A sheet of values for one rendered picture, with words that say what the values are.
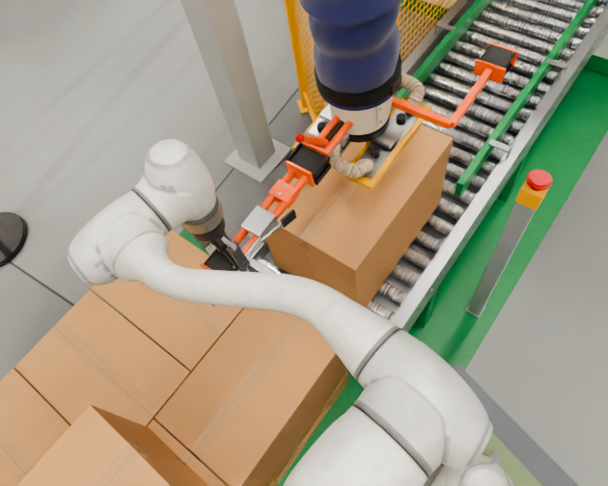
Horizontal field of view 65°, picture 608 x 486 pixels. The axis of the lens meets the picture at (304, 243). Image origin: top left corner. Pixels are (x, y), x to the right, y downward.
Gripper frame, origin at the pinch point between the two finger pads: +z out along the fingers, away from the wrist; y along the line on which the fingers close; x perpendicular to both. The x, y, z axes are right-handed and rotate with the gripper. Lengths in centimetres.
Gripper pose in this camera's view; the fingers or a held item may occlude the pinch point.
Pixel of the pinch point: (228, 261)
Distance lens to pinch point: 119.2
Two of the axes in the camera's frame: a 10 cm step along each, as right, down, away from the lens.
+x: -6.0, 7.3, -3.3
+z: 1.2, 4.9, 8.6
